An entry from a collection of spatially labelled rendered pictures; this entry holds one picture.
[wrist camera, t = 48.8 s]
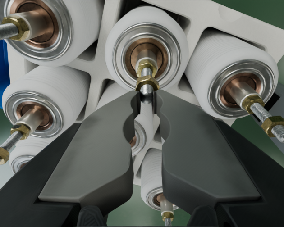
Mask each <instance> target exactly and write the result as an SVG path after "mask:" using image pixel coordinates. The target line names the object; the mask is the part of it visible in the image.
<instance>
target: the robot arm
mask: <svg viewBox="0 0 284 227"><path fill-rule="evenodd" d="M140 94H141V93H140V91H135V90H132V91H129V92H127V93H125V94H124V95H122V96H120V97H118V98H116V99H114V100H113V101H111V102H109V103H107V104H105V105H103V106H102V107H100V108H99V109H97V110H96V111H94V112H93V113H92V114H90V115H89V116H88V117H87V118H86V119H84V120H83V121H82V122H81V123H74V124H72V125H71V126H70V127H69V128H68V129H66V130H65V131H64V132H63V133H62V134H60V135H59V136H58V137H57V138H56V139H54V140H53V141H52V142H51V143H50V144H49V145H48V146H46V147H45V148H44V149H43V150H42V151H40V152H39V153H38V154H37V155H36V156H34V157H33V158H32V159H31V160H30V161H28V162H27V163H26V164H25V165H24V166H23V167H21V168H20V169H19V170H18V171H17V172H16V173H15V174H14V175H13V176H12V177H11V178H10V179H9V180H8V181H7V182H6V183H5V184H4V186H3V187H2V188H1V189H0V227H284V168H283V167H282V166H281V165H280V164H278V163H277V162H276V161H275V160H273V159H272V158H271V157H270V156H268V155H267V154H266V153H265V152H263V151H262V150H261V149H259V148H258V147H257V146H255V145H254V144H253V143H251V142H250V141H249V140H248V139H246V138H245V137H244V136H242V135H241V134H240V133H238V132H237V131H236V130H234V129H233V128H232V127H231V126H229V125H228V124H227V123H225V122H224V121H223V120H222V119H221V120H214V119H213V118H212V117H211V116H209V115H208V114H207V113H205V112H204V111H203V110H201V109H200V108H198V107H197V106H195V105H193V104H191V103H189V102H187V101H185V100H183V99H181V98H179V97H177V96H175V95H173V94H170V93H168V92H166V91H165V90H161V89H160V90H156V91H154V92H153V94H154V100H153V101H154V114H157V116H158V117H159V118H160V136H161V137H162V138H163V139H164V140H165V142H164V143H163V145H162V164H161V176H162V188H163V195H164V197H165V198H166V199H167V200H168V201H169V202H171V203H173V204H174V205H176V206H177V207H179V208H181V209H182V210H184V211H185V212H187V213H189V214H190V215H191V217H190V219H189V221H188V223H187V225H186V226H107V224H106V223H107V218H108V214H109V213H110V212H111V211H113V210H114V209H116V208H117V207H119V206H121V205H122V204H124V203H125V202H127V201H128V200H129V199H130V198H131V197H132V194H133V180H134V171H133V158H132V149H131V145H130V141H131V140H132V139H133V138H134V136H135V127H134V119H135V118H136V117H137V116H138V114H140V112H141V99H140Z"/></svg>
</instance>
